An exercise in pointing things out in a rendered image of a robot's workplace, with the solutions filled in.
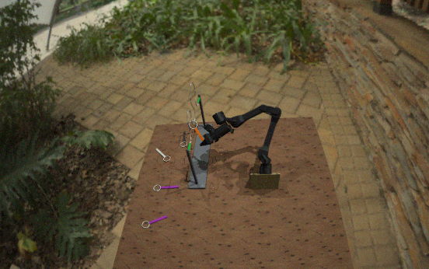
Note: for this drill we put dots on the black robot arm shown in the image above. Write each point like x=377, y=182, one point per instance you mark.
x=236, y=121

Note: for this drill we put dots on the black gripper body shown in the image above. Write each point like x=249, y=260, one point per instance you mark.
x=213, y=137

